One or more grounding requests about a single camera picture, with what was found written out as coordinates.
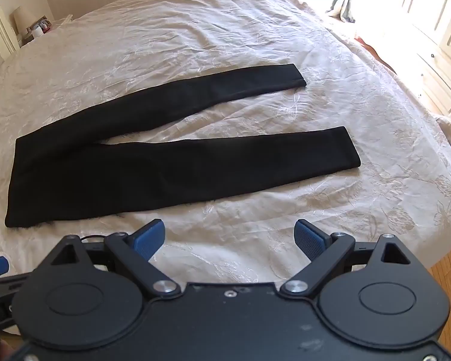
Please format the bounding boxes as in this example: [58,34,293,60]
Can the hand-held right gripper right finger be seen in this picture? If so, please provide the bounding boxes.
[280,220,415,295]

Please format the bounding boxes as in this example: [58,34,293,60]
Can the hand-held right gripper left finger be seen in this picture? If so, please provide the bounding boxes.
[40,219,182,296]

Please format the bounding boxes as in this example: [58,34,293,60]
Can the black pants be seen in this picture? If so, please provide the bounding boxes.
[5,64,362,229]

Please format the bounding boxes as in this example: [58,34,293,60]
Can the cream embroidered bedspread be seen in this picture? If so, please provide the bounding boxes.
[0,0,451,347]

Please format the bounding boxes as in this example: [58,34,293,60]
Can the nightstand clutter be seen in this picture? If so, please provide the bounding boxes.
[26,16,54,39]

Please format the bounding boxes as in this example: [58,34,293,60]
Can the beige table lamp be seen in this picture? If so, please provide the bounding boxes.
[13,6,37,37]

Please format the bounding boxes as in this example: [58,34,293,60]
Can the white wardrobe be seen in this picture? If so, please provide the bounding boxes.
[394,0,451,123]

